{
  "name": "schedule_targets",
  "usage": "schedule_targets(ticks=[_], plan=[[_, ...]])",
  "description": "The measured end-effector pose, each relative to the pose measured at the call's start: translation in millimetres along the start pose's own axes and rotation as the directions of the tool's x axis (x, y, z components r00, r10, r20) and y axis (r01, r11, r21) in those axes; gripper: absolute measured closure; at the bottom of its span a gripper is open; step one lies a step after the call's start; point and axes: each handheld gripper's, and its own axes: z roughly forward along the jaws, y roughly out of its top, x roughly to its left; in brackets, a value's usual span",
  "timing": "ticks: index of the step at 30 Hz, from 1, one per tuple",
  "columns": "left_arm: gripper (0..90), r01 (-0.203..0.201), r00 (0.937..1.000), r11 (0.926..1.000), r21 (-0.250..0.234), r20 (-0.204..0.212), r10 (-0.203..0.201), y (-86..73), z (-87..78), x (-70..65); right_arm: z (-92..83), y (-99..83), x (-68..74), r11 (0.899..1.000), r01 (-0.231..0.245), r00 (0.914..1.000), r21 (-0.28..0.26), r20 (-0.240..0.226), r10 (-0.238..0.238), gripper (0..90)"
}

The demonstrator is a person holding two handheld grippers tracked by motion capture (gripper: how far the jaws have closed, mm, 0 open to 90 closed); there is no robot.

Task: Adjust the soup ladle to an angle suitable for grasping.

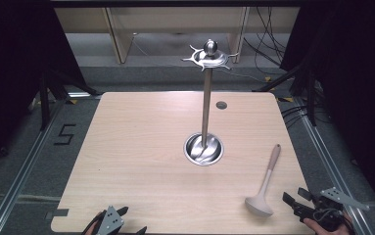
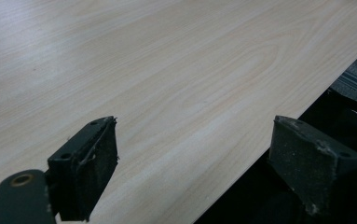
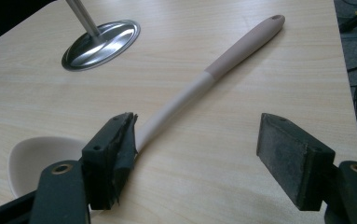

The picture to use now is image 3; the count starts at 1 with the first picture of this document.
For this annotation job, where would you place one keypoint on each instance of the black stand leg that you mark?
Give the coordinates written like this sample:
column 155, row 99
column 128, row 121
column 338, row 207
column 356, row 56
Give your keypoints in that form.
column 356, row 18

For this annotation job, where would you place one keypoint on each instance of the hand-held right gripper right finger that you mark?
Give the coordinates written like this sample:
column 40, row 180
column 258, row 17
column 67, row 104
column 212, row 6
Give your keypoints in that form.
column 291, row 155

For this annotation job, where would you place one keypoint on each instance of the white and pink silicone spoon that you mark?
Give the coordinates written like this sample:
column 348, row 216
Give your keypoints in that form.
column 179, row 102

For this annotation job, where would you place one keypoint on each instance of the metal stand with round base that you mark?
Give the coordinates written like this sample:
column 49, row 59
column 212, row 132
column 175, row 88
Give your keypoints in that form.
column 104, row 43

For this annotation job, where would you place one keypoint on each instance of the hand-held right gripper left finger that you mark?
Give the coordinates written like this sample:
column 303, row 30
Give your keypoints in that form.
column 104, row 165

